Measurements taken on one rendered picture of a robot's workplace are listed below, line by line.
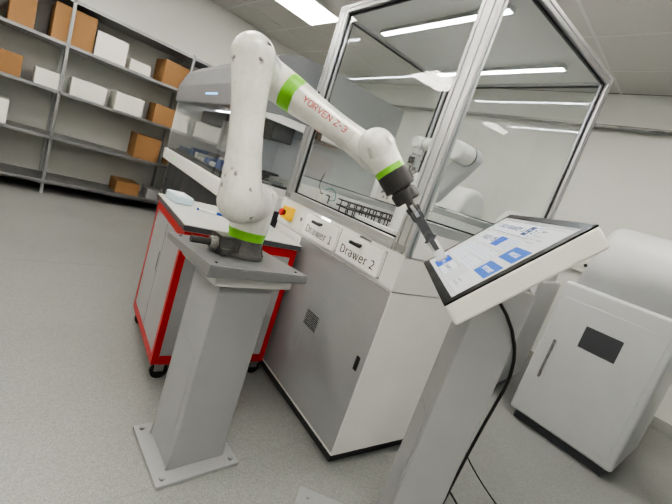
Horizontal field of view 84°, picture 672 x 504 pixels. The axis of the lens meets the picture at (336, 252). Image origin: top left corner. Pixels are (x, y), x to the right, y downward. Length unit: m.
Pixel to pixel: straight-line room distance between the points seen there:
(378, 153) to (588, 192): 3.67
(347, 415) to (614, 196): 3.58
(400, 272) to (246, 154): 0.70
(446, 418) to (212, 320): 0.74
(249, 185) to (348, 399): 0.95
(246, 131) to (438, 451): 0.99
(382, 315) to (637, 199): 3.41
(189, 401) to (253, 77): 1.02
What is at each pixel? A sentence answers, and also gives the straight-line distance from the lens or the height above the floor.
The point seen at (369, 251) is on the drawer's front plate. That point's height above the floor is 0.90.
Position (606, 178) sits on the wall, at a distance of 4.59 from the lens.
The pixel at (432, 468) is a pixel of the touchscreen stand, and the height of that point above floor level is 0.50.
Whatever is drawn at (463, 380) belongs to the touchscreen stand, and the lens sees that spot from 1.03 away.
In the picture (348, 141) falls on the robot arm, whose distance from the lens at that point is 1.22.
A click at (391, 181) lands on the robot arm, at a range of 1.08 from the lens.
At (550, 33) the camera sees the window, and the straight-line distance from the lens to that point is 1.85.
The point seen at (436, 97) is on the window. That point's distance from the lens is 1.56.
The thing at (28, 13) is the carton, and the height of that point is 1.69.
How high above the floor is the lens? 1.12
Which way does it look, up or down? 10 degrees down
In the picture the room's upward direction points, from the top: 19 degrees clockwise
